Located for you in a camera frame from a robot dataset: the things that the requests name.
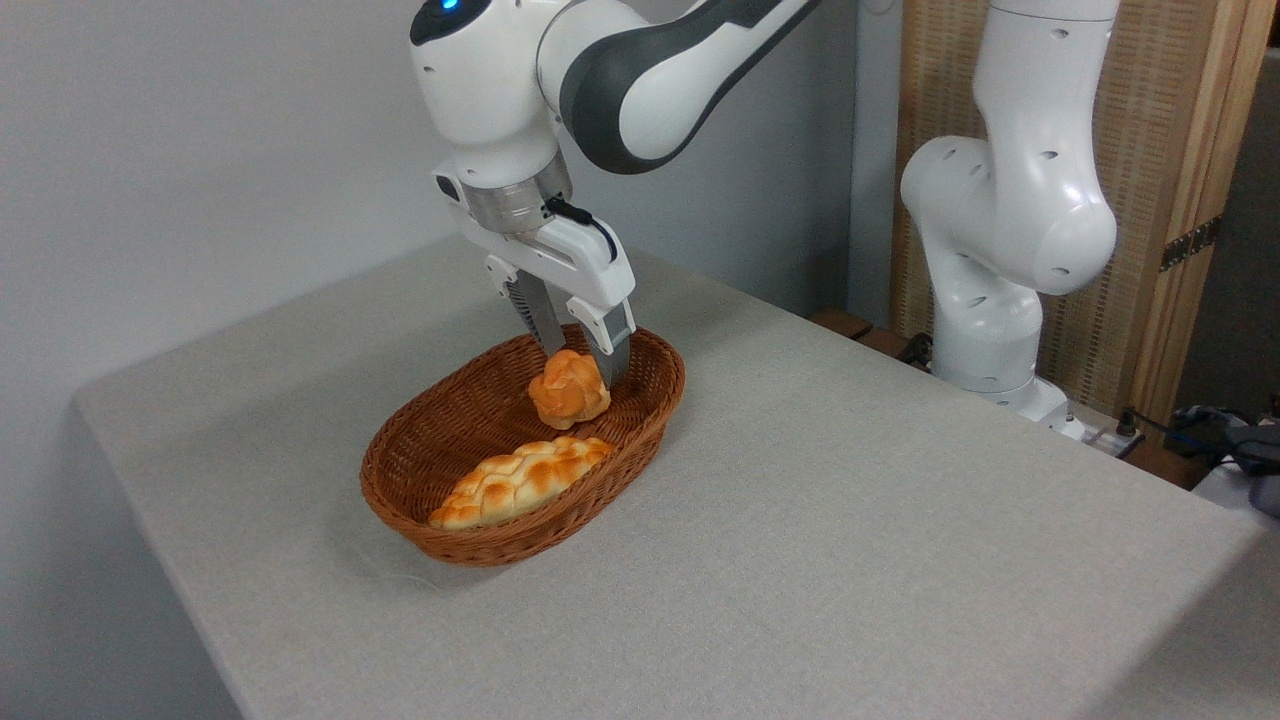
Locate grey tablecloth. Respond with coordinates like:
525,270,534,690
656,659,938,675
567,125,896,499
72,210,1280,720

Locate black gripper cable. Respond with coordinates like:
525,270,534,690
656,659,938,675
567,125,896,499
543,195,619,263

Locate metal screen hinge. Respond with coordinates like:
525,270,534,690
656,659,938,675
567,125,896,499
1160,215,1223,273

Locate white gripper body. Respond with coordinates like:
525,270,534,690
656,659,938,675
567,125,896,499
458,212,638,313

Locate white power strip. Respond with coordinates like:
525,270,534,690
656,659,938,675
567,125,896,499
1082,415,1146,461

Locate blue-grey fabric bag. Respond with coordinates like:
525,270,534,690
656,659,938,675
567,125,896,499
1170,400,1280,519

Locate round knotted bread bun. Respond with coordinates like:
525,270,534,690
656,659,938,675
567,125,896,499
527,349,612,431

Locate brown wooden plank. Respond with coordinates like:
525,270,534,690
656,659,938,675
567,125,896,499
808,307,936,373

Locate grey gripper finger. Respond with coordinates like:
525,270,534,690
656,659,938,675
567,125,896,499
566,297,636,389
484,255,569,358

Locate long braided bread loaf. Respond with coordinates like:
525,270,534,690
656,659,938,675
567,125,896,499
428,436,618,531

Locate black power cable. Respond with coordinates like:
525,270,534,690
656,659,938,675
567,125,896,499
1115,405,1251,456

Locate brown wicker oval basket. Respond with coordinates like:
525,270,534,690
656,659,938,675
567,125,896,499
359,321,687,568

